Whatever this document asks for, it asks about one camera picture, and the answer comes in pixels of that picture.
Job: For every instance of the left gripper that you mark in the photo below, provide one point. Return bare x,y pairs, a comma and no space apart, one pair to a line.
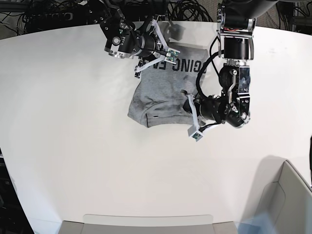
204,111

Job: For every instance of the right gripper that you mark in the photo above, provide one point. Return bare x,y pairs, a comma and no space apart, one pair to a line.
150,45

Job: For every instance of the grey T-shirt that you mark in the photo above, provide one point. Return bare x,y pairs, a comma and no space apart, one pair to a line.
158,98

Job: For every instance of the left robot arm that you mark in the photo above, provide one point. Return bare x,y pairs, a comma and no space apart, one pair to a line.
236,22

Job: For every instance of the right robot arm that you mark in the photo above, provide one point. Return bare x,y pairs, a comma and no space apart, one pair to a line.
124,40

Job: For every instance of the grey chair right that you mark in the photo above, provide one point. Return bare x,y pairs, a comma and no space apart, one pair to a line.
285,206

